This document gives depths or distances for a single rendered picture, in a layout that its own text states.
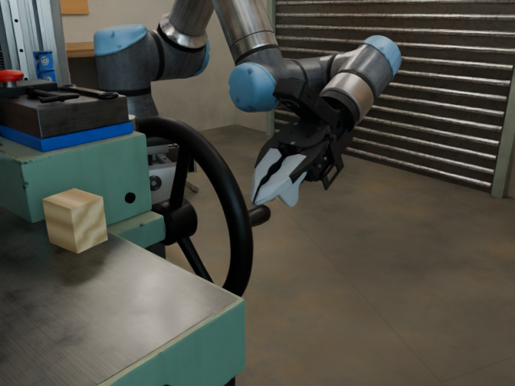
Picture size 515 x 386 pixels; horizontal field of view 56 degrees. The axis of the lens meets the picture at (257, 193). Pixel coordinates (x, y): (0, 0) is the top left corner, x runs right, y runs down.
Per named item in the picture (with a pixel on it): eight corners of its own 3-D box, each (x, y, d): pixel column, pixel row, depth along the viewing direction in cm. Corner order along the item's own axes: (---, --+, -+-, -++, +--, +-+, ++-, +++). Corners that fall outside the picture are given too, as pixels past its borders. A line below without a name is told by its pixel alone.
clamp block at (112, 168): (155, 211, 54) (149, 133, 51) (38, 254, 45) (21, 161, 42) (86, 182, 63) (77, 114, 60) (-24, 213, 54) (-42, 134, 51)
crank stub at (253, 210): (258, 201, 64) (261, 219, 65) (227, 214, 60) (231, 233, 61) (272, 202, 63) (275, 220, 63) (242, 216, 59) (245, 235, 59)
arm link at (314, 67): (265, 63, 83) (313, 53, 75) (309, 59, 90) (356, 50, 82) (271, 109, 85) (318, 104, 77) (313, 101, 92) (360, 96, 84)
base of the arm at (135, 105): (90, 125, 117) (86, 84, 114) (152, 119, 124) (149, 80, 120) (102, 139, 105) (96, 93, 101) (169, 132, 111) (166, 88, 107)
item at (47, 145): (133, 132, 51) (129, 80, 49) (31, 155, 44) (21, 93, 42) (70, 116, 59) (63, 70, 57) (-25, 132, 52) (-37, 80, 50)
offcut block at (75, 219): (108, 240, 41) (103, 196, 40) (77, 254, 39) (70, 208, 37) (80, 229, 43) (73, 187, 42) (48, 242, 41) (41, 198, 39)
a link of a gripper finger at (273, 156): (265, 226, 66) (300, 180, 70) (250, 197, 62) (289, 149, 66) (248, 220, 68) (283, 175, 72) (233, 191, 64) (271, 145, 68)
